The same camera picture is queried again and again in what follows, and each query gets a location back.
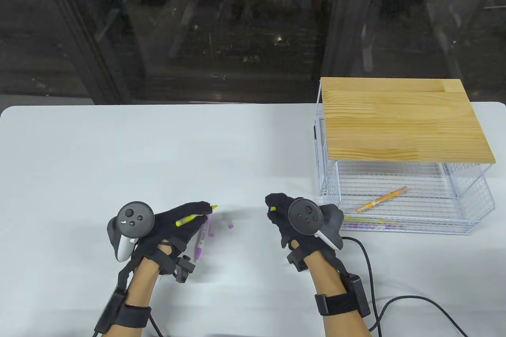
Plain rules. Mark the orange double-ended highlighter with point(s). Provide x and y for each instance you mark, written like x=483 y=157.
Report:
x=381 y=199

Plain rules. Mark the person's right forearm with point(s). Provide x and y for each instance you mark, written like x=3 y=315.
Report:
x=330 y=279

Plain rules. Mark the black and white controller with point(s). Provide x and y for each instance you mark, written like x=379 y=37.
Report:
x=136 y=218
x=302 y=216

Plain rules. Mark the purple double-ended highlighter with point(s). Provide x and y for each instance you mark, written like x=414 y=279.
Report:
x=201 y=240
x=371 y=227

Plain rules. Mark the person's left forearm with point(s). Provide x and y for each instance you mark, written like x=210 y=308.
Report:
x=140 y=289

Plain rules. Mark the yellow double-ended highlighter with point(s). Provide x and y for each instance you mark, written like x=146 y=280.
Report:
x=367 y=219
x=185 y=221

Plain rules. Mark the light wooden board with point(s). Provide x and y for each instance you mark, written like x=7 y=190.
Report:
x=403 y=123

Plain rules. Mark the person's right hand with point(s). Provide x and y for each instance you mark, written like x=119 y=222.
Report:
x=276 y=222

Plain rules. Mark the dark window frame post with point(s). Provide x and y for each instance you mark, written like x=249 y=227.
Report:
x=340 y=36
x=99 y=56

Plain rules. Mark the person's left hand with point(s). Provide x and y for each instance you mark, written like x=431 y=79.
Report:
x=178 y=230

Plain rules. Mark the cluster of clear highlighter caps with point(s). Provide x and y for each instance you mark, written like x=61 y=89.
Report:
x=228 y=222

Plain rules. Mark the black labelled wrist camera box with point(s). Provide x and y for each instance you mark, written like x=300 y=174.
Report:
x=112 y=309

